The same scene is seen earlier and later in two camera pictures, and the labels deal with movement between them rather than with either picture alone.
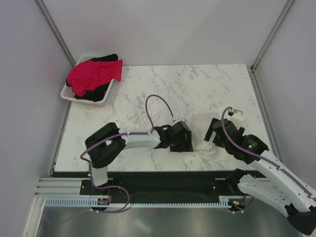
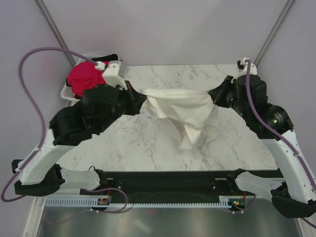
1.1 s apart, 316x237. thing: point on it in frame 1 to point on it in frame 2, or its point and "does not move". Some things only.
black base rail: (137, 185) does not move
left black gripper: (184, 147) to (137, 99)
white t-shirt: (202, 122) to (189, 109)
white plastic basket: (67, 94) does not move
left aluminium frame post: (41, 6) does not move
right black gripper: (210, 130) to (217, 94)
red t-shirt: (87, 76) does not move
